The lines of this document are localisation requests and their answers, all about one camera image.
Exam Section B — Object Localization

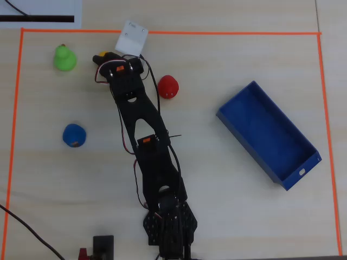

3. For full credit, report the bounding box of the red white servo wire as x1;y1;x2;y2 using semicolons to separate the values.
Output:
94;58;123;87
110;86;136;155
133;159;150;211

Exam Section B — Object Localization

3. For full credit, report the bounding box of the thick black cable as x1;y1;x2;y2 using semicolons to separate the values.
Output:
0;204;66;260

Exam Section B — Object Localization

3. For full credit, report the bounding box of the blue rectangular box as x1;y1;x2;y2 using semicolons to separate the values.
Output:
215;80;323;192

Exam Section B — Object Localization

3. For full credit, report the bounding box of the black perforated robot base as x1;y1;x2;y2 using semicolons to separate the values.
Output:
143;200;198;259

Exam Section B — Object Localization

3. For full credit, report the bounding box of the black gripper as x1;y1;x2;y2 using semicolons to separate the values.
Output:
92;53;145;83

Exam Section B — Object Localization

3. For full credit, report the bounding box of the black cable tie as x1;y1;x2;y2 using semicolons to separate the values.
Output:
166;129;182;143

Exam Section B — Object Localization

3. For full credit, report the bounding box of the black table clamp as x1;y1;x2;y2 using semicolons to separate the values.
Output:
92;235;115;260

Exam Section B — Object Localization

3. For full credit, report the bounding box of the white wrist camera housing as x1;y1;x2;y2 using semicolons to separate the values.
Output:
114;19;149;55

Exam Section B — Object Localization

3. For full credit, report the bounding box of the green pear toy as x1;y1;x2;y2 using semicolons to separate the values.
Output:
53;43;78;72

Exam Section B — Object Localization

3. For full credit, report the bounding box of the blue duck toy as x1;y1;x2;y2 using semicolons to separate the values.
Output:
62;123;87;148

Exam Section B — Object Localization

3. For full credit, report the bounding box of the thin black cable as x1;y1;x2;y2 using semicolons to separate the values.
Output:
4;0;31;18

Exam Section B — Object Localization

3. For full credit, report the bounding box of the orange tape strip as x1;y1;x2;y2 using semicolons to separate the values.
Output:
21;27;323;36
2;28;25;260
316;33;343;257

